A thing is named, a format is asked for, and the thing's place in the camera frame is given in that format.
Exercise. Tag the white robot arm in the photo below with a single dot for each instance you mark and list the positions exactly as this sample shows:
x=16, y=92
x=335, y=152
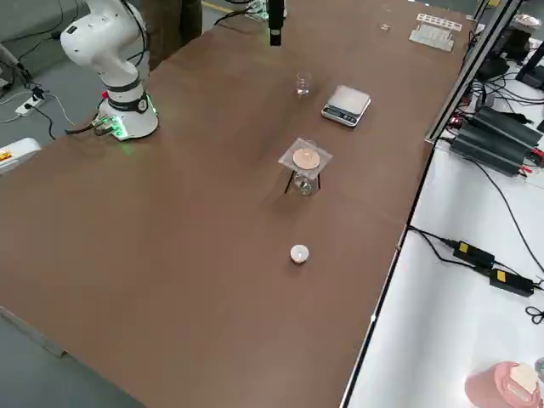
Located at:
x=102, y=47

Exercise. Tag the white power strip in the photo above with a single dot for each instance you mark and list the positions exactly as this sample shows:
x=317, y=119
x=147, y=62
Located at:
x=30, y=106

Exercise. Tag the white test tube rack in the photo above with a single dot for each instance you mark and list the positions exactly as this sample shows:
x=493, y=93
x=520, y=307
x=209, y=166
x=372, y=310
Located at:
x=433, y=36

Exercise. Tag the pink cup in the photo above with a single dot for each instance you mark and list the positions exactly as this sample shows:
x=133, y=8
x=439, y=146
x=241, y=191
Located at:
x=493, y=382

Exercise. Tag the small white round cap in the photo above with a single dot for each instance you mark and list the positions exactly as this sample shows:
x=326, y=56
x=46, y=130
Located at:
x=299, y=253

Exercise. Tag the person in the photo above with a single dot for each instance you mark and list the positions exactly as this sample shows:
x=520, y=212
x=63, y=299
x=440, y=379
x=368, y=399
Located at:
x=170, y=30

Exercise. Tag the aluminium frame post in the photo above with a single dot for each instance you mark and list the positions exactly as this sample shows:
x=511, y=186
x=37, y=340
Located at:
x=472, y=72

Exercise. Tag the silver digital balance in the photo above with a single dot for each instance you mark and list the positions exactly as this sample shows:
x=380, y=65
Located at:
x=348, y=100

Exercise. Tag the glass alcohol lamp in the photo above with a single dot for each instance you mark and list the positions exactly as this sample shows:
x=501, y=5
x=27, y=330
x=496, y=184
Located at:
x=305, y=183

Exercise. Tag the white box with yellow label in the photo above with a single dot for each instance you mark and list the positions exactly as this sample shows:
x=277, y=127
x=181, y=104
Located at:
x=19, y=155

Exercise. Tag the black power supply brick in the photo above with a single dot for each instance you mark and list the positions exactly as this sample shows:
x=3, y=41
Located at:
x=508, y=127
x=489, y=153

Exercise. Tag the black adapter with yellow label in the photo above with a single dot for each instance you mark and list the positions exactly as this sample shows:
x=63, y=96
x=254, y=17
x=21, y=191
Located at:
x=510, y=281
x=474, y=253

